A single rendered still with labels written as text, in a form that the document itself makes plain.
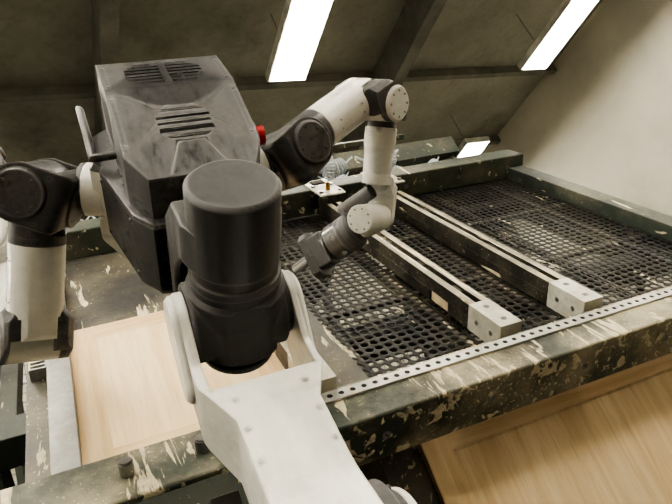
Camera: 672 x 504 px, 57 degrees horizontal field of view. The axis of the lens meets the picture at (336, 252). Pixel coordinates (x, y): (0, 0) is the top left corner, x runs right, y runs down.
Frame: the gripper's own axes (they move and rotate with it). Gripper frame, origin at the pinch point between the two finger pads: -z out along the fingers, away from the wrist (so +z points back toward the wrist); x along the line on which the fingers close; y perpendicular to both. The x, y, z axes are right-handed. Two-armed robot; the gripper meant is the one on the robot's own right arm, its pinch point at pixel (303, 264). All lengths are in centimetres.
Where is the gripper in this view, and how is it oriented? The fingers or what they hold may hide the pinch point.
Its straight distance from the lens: 153.6
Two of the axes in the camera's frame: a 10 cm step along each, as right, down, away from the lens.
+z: 7.2, -4.8, -5.0
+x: -4.3, -8.8, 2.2
